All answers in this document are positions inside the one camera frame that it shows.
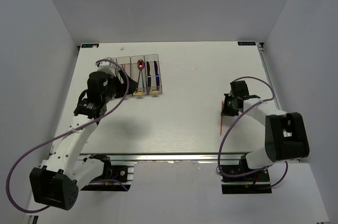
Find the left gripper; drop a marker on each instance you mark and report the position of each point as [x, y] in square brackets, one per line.
[122, 87]

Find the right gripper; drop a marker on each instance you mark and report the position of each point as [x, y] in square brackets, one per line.
[226, 111]

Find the black knife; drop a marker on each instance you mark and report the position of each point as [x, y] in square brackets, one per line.
[149, 77]

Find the iridescent rainbow spoon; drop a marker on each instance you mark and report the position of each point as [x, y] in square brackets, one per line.
[141, 67]

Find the iridescent blue knife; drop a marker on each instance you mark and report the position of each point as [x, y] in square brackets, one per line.
[157, 76]

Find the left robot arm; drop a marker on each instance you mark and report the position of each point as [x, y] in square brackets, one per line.
[58, 182]

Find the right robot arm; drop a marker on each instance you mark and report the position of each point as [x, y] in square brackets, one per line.
[285, 133]

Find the smoky clear container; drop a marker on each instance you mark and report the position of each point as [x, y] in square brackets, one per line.
[135, 72]
[124, 60]
[151, 58]
[113, 66]

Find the blue label sticker left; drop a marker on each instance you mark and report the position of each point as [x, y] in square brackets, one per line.
[89, 45]

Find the blue label sticker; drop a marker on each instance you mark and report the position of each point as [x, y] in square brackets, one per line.
[89, 45]
[246, 43]

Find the blue label sticker right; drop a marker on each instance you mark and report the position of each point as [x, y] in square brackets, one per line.
[246, 43]

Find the white front panel board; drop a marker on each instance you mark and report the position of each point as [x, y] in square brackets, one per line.
[187, 192]

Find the aluminium table edge rail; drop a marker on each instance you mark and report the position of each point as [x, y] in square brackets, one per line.
[232, 157]

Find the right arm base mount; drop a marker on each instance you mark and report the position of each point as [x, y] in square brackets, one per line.
[256, 183]

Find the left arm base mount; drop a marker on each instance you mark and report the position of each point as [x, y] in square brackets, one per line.
[116, 177]

